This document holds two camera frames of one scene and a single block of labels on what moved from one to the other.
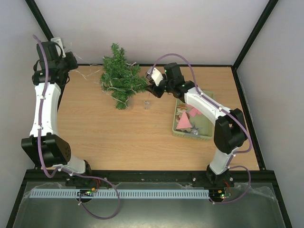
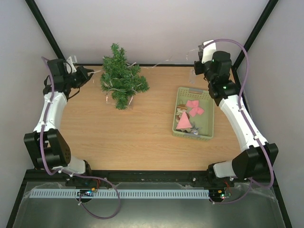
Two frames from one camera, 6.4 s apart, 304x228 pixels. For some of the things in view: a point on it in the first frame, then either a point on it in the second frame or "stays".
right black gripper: (158, 88) -> (198, 67)
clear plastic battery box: (146, 105) -> (192, 76)
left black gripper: (73, 63) -> (82, 71)
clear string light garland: (118, 76) -> (129, 90)
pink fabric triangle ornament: (184, 122) stays
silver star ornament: (194, 128) stays
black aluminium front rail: (155, 176) stays
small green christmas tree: (120, 78) stays
